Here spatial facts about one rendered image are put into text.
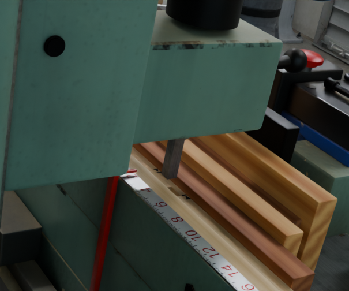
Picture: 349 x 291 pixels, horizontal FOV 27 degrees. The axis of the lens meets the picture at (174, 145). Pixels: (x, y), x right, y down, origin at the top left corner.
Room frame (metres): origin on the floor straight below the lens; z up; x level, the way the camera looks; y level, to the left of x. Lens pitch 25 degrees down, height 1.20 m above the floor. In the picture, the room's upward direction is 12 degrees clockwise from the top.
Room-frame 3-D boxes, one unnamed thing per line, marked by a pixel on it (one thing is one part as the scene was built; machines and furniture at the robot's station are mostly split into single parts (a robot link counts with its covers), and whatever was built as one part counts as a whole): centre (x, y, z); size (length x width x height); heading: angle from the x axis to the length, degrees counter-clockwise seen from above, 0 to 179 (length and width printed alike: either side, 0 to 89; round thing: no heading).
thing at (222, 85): (0.48, 0.02, 1.03); 0.14 x 0.07 x 0.09; 128
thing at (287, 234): (0.51, -0.03, 0.93); 0.20 x 0.02 x 0.06; 38
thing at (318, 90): (0.63, -0.14, 0.99); 0.13 x 0.11 x 0.06; 38
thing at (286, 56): (0.54, -0.06, 1.04); 0.06 x 0.02 x 0.02; 128
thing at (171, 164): (0.49, 0.00, 0.97); 0.01 x 0.01 x 0.05; 38
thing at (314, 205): (0.55, -0.04, 0.94); 0.24 x 0.02 x 0.07; 38
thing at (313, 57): (0.64, -0.10, 1.02); 0.03 x 0.03 x 0.01
